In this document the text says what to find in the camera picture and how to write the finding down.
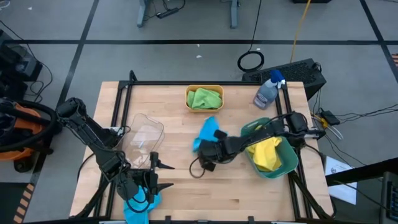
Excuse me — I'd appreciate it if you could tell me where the white paper sheet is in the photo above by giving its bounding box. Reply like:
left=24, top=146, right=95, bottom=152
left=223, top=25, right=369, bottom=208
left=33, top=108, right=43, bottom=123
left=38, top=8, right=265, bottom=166
left=323, top=155, right=359, bottom=206

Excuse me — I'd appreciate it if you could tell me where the spray bottle with blue trigger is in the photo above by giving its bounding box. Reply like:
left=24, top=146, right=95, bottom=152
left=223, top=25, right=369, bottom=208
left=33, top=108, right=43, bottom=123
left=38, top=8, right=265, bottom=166
left=252, top=69, right=287, bottom=111

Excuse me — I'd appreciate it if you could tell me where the yellow hanging power cable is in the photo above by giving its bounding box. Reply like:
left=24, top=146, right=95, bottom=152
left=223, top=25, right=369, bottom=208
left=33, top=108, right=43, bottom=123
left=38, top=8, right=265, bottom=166
left=289, top=0, right=313, bottom=63

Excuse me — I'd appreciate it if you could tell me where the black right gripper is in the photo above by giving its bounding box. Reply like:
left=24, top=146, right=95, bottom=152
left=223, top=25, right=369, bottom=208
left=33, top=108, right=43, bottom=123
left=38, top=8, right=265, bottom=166
left=197, top=129, right=246, bottom=172

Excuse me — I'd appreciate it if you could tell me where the black aluminium table frame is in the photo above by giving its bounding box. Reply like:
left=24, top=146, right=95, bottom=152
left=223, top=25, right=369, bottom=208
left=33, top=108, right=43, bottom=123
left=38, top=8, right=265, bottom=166
left=73, top=69, right=337, bottom=224

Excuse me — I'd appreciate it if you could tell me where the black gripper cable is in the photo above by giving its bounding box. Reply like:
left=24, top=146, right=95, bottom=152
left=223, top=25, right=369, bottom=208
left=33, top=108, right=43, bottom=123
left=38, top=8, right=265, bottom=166
left=123, top=185, right=154, bottom=215
left=188, top=156, right=208, bottom=180

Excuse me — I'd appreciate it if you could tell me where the black vacuum hose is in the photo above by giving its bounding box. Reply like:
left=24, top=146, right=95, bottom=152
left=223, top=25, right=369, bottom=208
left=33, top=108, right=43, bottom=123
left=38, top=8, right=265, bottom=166
left=0, top=98, right=59, bottom=154

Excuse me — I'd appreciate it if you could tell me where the teal plastic basket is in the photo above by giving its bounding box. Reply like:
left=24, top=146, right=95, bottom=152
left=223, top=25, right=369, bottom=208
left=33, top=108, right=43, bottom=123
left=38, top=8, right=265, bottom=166
left=240, top=116, right=300, bottom=180

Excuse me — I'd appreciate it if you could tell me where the grey electronic device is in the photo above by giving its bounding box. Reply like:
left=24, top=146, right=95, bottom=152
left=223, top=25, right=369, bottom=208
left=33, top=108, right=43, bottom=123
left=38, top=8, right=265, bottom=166
left=378, top=170, right=398, bottom=224

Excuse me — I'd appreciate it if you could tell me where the black equipment stack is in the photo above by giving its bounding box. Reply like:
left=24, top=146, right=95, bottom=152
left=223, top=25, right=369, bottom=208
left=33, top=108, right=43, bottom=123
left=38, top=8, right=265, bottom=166
left=0, top=29, right=44, bottom=101

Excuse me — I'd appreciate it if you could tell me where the yellow microfiber towel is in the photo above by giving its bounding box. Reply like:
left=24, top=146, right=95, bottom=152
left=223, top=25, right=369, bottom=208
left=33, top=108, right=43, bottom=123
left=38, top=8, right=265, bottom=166
left=247, top=136, right=284, bottom=173

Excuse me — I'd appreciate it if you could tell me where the black orange striped floor mat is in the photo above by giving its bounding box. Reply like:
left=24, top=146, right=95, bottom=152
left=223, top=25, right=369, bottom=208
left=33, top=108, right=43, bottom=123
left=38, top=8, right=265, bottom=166
left=0, top=182, right=35, bottom=224

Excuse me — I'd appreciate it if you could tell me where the grey desk leg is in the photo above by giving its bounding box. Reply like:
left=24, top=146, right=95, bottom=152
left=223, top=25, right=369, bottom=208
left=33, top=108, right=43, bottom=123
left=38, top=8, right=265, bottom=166
left=229, top=0, right=241, bottom=30
left=136, top=0, right=150, bottom=29

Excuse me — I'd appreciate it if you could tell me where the black metal beam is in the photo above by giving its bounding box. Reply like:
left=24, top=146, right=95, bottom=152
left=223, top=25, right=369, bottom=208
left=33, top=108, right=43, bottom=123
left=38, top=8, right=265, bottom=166
left=325, top=156, right=398, bottom=187

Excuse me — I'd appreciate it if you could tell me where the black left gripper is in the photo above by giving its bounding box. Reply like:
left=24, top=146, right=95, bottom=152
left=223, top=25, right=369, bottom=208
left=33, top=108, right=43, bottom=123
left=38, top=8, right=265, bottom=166
left=126, top=151, right=176, bottom=203

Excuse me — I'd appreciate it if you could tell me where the black power adapter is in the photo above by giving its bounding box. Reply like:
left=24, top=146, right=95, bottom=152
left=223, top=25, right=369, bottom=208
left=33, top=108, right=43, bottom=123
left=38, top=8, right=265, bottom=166
left=320, top=108, right=341, bottom=126

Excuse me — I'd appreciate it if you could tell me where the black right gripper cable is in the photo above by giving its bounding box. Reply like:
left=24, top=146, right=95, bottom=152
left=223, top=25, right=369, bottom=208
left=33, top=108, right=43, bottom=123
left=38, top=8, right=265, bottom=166
left=188, top=156, right=208, bottom=180

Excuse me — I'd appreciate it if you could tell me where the blue microfiber towel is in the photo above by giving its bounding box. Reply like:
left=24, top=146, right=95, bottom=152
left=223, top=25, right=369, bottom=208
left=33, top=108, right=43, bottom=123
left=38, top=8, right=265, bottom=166
left=123, top=185, right=163, bottom=224
left=192, top=116, right=224, bottom=154

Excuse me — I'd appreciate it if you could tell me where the orange shop vacuum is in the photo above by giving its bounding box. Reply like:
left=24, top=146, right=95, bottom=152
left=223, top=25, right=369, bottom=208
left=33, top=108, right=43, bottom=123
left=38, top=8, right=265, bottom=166
left=0, top=102, right=47, bottom=174

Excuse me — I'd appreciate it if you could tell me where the black hanging power cable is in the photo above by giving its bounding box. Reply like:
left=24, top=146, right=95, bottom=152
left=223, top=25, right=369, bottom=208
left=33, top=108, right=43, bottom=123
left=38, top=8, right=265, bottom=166
left=236, top=0, right=266, bottom=73

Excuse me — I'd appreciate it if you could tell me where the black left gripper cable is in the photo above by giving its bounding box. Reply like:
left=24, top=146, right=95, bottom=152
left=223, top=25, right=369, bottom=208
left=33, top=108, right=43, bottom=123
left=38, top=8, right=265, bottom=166
left=123, top=185, right=154, bottom=215

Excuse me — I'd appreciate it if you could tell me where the orange plastic basket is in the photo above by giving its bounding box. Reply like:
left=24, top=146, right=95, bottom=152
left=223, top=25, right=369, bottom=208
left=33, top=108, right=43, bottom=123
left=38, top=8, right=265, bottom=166
left=185, top=84, right=225, bottom=114

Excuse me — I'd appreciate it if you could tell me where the black power strip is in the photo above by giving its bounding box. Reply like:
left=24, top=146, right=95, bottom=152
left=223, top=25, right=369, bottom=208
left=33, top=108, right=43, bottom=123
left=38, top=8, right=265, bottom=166
left=155, top=7, right=180, bottom=20

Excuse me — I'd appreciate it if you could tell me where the clear plastic basket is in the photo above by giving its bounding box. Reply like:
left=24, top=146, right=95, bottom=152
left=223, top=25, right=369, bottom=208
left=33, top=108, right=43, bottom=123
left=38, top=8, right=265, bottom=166
left=119, top=112, right=166, bottom=169

